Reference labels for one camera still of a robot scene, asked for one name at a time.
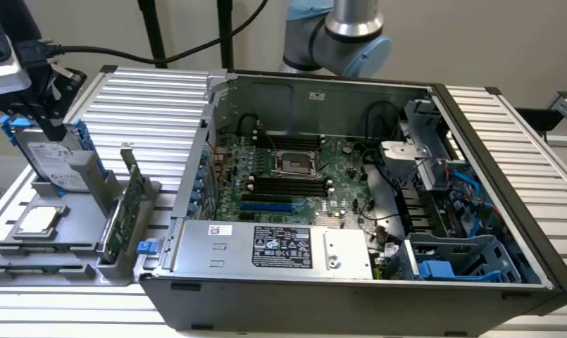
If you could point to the black PC case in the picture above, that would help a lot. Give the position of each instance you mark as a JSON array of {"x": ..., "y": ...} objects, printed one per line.
[{"x": 311, "y": 303}]

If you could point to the black box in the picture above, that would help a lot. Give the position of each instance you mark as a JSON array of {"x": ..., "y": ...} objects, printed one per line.
[{"x": 539, "y": 119}]

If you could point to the black fan shroud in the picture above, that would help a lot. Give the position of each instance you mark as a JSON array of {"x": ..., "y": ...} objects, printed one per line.
[{"x": 422, "y": 211}]

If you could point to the CPU socket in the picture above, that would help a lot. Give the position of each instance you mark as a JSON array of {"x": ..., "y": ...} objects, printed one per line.
[{"x": 295, "y": 163}]

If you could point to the grey parts rack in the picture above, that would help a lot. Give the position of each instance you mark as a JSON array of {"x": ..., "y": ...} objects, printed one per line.
[{"x": 78, "y": 214}]

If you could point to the short black expansion slot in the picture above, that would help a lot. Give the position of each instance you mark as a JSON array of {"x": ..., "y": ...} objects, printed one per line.
[{"x": 253, "y": 214}]

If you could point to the long black expansion slot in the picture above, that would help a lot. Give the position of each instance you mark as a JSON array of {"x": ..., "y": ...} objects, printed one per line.
[{"x": 266, "y": 198}]

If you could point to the blue case latch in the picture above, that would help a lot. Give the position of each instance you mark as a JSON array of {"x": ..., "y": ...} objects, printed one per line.
[{"x": 147, "y": 247}]

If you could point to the silver metal disk cage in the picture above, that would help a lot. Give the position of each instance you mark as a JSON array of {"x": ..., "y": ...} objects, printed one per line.
[{"x": 425, "y": 151}]

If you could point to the green motherboard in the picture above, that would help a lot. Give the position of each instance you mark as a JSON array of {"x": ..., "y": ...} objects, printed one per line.
[{"x": 346, "y": 190}]

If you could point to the blue expansion slot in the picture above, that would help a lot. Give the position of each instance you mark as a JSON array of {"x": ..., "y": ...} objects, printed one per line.
[{"x": 266, "y": 208}]

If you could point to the black stand pole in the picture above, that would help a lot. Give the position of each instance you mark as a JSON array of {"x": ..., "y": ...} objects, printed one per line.
[
  {"x": 226, "y": 31},
  {"x": 154, "y": 31}
]

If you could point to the silver chipset heat sink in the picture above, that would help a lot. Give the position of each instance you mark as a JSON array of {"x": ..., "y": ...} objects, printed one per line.
[{"x": 330, "y": 222}]

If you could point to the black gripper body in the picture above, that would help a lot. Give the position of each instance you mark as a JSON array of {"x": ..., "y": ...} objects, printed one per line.
[{"x": 41, "y": 86}]

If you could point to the hard disk with blue rails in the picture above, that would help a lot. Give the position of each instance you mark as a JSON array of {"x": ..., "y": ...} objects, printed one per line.
[{"x": 58, "y": 165}]

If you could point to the green graphics card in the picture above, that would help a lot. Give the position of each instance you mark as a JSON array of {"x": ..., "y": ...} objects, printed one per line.
[{"x": 123, "y": 218}]

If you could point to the grey disk bay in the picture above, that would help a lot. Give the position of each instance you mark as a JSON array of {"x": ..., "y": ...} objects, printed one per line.
[{"x": 481, "y": 250}]

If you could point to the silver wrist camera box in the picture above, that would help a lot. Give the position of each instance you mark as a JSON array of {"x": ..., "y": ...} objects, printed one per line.
[{"x": 3, "y": 67}]

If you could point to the blue disk bay bracket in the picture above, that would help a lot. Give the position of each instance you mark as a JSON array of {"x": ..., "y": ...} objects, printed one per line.
[{"x": 435, "y": 271}]

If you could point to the silver CPU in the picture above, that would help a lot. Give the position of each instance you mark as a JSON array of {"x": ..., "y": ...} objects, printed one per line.
[{"x": 39, "y": 219}]

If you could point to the black RAM slot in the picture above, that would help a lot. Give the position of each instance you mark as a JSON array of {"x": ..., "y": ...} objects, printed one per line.
[
  {"x": 290, "y": 193},
  {"x": 290, "y": 188},
  {"x": 287, "y": 138},
  {"x": 290, "y": 183},
  {"x": 287, "y": 134},
  {"x": 290, "y": 179}
]

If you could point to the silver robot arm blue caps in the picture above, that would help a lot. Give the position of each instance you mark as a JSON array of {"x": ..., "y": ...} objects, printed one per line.
[{"x": 345, "y": 38}]

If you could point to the silver power supply unit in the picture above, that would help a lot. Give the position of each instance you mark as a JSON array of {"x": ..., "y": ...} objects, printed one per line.
[{"x": 237, "y": 253}]

